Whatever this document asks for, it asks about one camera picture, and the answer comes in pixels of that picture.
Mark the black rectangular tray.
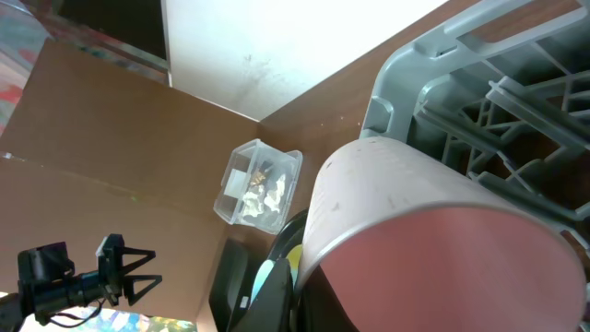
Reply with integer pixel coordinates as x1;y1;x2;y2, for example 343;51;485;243
208;240;254;332

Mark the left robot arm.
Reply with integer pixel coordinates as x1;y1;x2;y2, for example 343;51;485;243
1;233;162;331

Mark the grey dishwasher rack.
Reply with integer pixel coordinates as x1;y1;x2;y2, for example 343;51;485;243
360;1;589;247

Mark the light blue cup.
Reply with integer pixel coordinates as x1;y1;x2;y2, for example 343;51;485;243
250;260;275;304

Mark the yellow bowl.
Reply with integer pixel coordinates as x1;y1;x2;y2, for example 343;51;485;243
287;244;302;281

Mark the gold snack wrapper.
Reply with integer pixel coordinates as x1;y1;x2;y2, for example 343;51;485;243
249;171;266;186

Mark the pink cup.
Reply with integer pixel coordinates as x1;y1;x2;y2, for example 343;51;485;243
297;137;586;331

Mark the clear plastic bin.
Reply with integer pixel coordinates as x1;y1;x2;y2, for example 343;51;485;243
213;138;303;235

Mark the large white tissue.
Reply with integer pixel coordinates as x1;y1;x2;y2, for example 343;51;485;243
242;184;265;218

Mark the small white tissue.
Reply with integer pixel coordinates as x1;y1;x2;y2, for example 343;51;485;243
264;174;286;212

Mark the round black tray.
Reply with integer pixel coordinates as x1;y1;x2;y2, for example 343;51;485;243
266;208;309;261

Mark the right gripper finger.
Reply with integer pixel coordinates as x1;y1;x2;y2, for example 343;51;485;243
228;258;294;332

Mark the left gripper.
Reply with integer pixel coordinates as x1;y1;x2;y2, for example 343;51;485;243
96;233;162;307

